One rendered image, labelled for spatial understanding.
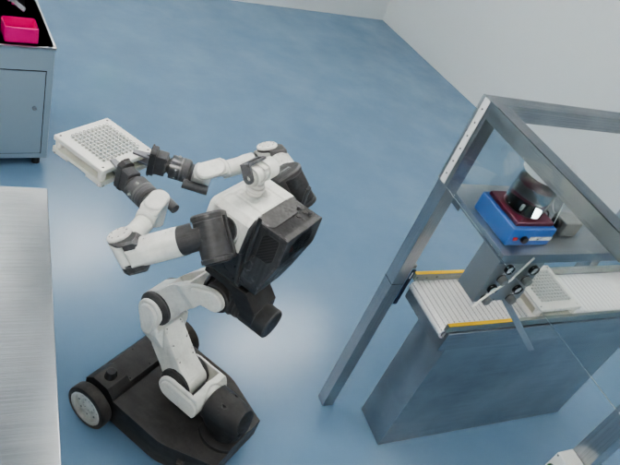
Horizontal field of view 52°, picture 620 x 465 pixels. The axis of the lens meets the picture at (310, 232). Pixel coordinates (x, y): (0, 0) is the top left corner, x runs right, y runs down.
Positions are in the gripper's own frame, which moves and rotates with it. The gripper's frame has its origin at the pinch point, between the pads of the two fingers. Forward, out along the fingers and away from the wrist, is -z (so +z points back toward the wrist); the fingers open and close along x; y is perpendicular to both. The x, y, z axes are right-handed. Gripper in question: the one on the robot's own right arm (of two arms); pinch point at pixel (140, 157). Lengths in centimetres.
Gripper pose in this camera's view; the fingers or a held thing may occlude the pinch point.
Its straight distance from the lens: 240.0
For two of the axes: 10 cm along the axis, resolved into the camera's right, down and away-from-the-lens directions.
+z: 9.4, 2.8, 1.8
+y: 0.3, -6.3, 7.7
